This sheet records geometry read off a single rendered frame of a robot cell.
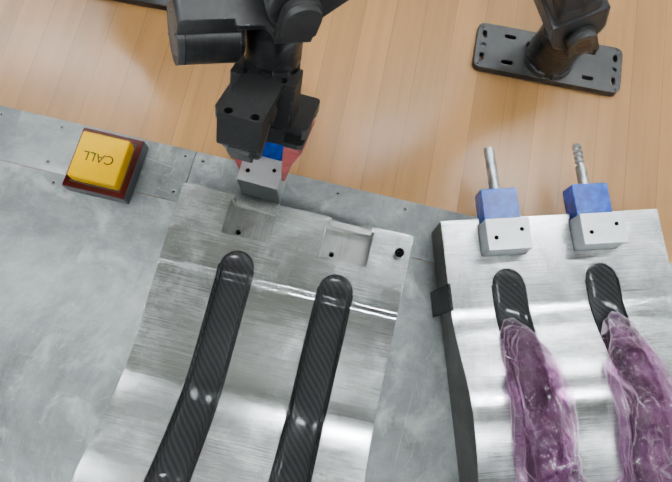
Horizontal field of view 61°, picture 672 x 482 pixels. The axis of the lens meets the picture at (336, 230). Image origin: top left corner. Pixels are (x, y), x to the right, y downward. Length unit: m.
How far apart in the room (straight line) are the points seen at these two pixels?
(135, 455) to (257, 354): 0.15
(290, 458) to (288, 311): 0.14
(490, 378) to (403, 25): 0.49
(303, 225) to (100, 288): 0.27
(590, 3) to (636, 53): 0.23
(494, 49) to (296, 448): 0.57
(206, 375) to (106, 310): 0.17
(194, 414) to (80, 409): 0.17
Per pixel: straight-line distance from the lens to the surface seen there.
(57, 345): 0.75
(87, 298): 0.75
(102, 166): 0.75
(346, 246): 0.64
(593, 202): 0.72
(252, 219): 0.66
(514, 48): 0.85
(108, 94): 0.83
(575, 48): 0.75
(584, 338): 0.69
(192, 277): 0.63
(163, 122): 0.79
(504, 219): 0.67
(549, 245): 0.70
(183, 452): 0.60
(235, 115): 0.53
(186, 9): 0.54
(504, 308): 0.68
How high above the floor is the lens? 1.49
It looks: 75 degrees down
